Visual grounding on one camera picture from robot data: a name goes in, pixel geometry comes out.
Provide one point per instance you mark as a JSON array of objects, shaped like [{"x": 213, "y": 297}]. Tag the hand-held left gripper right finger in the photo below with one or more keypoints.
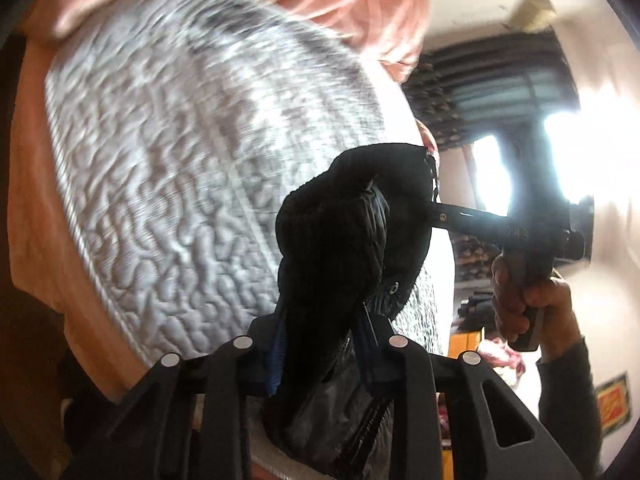
[{"x": 374, "y": 365}]

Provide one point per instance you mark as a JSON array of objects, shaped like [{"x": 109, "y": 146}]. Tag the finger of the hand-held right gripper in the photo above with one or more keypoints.
[{"x": 465, "y": 220}]

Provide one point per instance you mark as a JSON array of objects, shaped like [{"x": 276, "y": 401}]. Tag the yellow wooden cabinet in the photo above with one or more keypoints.
[{"x": 465, "y": 346}]

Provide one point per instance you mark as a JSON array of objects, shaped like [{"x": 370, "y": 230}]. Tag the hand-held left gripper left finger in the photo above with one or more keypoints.
[{"x": 276, "y": 365}]

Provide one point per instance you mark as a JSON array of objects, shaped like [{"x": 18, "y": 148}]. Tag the bright window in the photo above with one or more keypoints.
[{"x": 570, "y": 160}]

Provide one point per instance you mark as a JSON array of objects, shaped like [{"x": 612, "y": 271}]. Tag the person's right hand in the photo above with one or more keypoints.
[{"x": 552, "y": 302}]

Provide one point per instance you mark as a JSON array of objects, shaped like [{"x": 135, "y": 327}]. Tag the grey quilted bedspread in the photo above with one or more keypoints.
[{"x": 175, "y": 160}]

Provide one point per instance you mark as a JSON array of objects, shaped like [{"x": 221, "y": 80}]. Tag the pink clothes pile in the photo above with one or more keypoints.
[{"x": 505, "y": 360}]

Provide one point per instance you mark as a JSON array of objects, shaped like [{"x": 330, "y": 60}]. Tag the dark patterned curtain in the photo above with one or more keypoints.
[
  {"x": 500, "y": 70},
  {"x": 472, "y": 255}
]

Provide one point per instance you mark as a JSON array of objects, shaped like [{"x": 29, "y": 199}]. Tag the black quilted pants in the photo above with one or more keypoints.
[{"x": 330, "y": 240}]

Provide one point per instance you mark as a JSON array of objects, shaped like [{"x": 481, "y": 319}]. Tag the bed with pink sheet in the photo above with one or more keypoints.
[{"x": 35, "y": 210}]

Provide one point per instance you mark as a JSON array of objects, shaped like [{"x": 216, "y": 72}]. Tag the framed wall picture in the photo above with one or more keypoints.
[{"x": 612, "y": 402}]

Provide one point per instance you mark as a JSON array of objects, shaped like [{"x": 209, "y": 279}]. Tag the pink fleece blanket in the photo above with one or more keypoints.
[{"x": 350, "y": 0}]

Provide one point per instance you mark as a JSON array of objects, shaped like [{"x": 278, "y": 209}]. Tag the person's right forearm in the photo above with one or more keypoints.
[{"x": 570, "y": 410}]

